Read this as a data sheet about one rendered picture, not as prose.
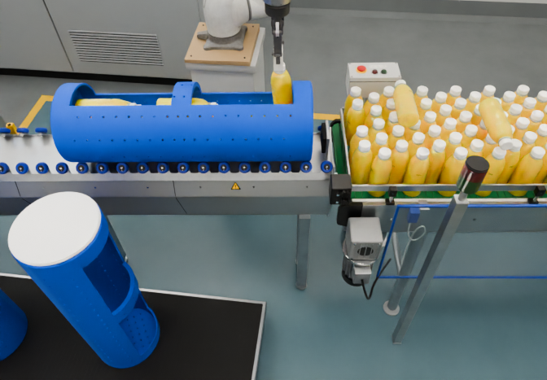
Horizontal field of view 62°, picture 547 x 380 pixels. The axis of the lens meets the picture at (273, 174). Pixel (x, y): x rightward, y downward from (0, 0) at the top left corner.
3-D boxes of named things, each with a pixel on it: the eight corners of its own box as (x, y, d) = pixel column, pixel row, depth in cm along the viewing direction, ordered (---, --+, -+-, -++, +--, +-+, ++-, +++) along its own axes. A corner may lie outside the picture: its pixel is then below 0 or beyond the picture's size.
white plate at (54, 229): (12, 279, 130) (15, 281, 131) (109, 241, 138) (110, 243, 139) (2, 210, 147) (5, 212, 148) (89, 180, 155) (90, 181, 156)
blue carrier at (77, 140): (93, 128, 186) (68, 67, 165) (308, 126, 183) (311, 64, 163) (69, 178, 166) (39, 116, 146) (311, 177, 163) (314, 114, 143)
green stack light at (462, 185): (453, 177, 135) (457, 166, 132) (475, 177, 135) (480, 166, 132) (458, 194, 131) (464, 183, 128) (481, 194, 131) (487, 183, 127)
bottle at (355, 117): (352, 133, 186) (357, 96, 172) (365, 141, 183) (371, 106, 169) (339, 140, 184) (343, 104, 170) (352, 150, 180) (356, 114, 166)
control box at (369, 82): (345, 82, 192) (347, 62, 184) (393, 82, 192) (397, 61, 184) (347, 98, 186) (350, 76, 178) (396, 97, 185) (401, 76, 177)
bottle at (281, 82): (293, 102, 169) (290, 61, 155) (293, 115, 165) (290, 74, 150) (274, 104, 170) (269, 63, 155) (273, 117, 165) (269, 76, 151)
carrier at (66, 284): (105, 381, 197) (168, 350, 205) (13, 283, 131) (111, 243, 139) (90, 324, 214) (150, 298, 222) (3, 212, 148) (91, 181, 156)
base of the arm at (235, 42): (202, 28, 218) (199, 17, 214) (247, 28, 216) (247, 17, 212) (194, 50, 207) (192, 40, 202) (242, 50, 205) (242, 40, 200)
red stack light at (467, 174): (458, 166, 132) (461, 157, 129) (480, 166, 131) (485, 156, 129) (464, 183, 127) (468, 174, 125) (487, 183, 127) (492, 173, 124)
